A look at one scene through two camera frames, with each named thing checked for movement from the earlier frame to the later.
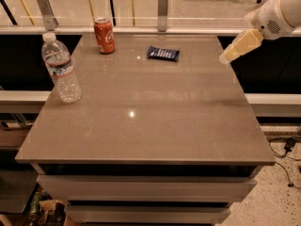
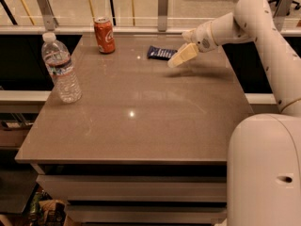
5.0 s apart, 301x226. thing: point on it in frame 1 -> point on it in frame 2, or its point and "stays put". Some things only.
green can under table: x=36 y=212 stays put
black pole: x=112 y=9 stays put
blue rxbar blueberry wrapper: x=163 y=54 stays put
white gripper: x=265 y=20 -> x=201 y=37
